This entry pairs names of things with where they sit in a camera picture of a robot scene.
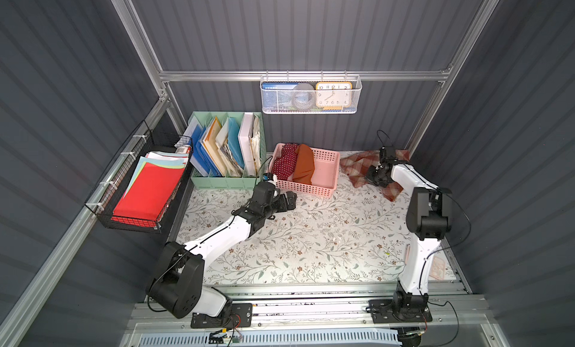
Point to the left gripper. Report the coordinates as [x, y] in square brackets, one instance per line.
[282, 201]

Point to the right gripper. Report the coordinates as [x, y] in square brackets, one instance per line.
[375, 177]

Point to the red plaid skirt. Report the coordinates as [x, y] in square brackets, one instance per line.
[356, 166]

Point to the red polka dot skirt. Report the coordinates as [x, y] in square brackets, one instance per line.
[285, 163]

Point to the rust brown skirt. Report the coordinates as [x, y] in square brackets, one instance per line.
[305, 167]

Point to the pink plastic basket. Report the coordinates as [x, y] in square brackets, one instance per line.
[325, 178]

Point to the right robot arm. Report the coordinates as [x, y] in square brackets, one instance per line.
[428, 219]

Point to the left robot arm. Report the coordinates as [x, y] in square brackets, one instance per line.
[177, 284]

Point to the grey tape roll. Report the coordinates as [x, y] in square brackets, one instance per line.
[303, 97]

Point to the green file organizer box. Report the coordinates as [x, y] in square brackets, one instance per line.
[212, 180]

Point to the floral table mat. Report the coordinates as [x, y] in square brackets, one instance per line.
[355, 236]

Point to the white binder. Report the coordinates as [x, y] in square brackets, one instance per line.
[245, 140]

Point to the blue folder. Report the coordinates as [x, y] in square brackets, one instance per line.
[200, 158]

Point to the yellow alarm clock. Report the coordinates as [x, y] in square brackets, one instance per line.
[334, 95]

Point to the blue box in basket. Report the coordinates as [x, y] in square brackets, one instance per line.
[277, 96]

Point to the white calculator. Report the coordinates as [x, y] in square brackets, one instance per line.
[440, 270]

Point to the red paper stack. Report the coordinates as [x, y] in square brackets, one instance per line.
[148, 192]

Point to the white wire wall basket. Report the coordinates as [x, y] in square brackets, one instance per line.
[312, 79]

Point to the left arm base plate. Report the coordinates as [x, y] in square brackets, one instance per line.
[235, 315]

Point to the black wire wall basket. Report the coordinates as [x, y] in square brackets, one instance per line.
[146, 143]

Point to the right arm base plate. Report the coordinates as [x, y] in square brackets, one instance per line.
[385, 311]

